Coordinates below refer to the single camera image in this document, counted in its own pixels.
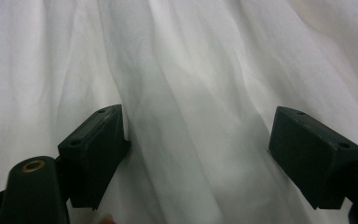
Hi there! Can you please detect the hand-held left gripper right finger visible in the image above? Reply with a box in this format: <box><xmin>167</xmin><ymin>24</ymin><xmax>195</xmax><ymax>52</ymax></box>
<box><xmin>268</xmin><ymin>105</ymin><xmax>358</xmax><ymax>211</ymax></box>

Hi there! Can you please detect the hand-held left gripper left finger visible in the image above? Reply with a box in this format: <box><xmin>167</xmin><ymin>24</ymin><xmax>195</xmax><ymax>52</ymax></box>
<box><xmin>57</xmin><ymin>104</ymin><xmax>132</xmax><ymax>211</ymax></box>

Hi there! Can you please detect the white skirt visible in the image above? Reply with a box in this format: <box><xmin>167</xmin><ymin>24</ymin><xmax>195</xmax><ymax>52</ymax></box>
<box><xmin>0</xmin><ymin>0</ymin><xmax>358</xmax><ymax>224</ymax></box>

